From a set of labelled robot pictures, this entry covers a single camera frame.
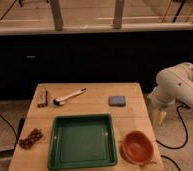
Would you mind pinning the orange plastic bowl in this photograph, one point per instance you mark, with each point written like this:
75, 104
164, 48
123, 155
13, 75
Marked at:
137, 148

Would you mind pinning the left wooden post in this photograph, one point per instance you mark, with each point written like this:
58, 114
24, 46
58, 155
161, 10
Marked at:
56, 12

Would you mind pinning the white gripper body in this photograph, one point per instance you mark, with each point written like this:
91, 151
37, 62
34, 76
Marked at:
160, 99

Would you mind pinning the wooden post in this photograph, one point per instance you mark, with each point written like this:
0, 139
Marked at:
56, 12
118, 13

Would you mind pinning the brown chocolate bar toy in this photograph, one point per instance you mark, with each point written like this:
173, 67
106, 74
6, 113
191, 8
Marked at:
42, 99

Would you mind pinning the right wooden post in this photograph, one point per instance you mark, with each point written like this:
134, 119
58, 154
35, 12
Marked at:
118, 13

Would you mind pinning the blue-grey sponge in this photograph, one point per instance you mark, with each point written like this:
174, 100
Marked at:
117, 101

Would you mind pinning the white dish brush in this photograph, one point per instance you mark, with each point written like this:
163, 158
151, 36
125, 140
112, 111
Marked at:
59, 101

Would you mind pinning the green plastic tray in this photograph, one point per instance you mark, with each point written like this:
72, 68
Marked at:
82, 141

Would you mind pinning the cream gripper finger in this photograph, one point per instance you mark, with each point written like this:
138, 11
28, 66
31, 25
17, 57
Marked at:
158, 116

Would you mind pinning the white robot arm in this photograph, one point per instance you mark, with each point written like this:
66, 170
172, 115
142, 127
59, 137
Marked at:
173, 83

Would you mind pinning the brown grape bunch toy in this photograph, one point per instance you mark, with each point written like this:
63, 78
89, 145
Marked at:
34, 136

